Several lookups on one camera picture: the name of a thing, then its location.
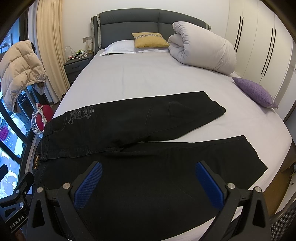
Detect black jeans pants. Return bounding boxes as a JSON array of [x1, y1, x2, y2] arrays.
[[34, 91, 267, 240]]

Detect black mesh chair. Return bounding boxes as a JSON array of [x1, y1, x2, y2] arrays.
[[270, 205, 295, 241]]

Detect purple cushion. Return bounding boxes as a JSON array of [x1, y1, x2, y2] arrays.
[[232, 77, 278, 108]]

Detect bed with white sheet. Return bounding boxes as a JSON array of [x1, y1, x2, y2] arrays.
[[46, 49, 293, 241]]

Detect dark grey nightstand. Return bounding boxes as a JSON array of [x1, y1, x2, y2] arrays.
[[64, 53, 94, 85]]

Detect beige puffer jacket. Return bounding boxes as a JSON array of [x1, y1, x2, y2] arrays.
[[1, 40, 48, 113]]

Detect rolled white duvet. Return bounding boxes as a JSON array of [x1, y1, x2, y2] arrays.
[[168, 21, 236, 75]]

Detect white pillow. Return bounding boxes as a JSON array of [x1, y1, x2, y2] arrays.
[[99, 40, 136, 56]]

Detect white wardrobe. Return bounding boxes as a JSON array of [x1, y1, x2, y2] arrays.
[[225, 1, 295, 118]]

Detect yellow cushion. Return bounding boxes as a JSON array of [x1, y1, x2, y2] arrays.
[[132, 32, 170, 48]]

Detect dark grey padded headboard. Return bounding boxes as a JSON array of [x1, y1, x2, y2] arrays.
[[91, 9, 211, 54]]

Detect beige curtain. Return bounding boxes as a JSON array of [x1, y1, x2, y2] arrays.
[[36, 1, 70, 102]]

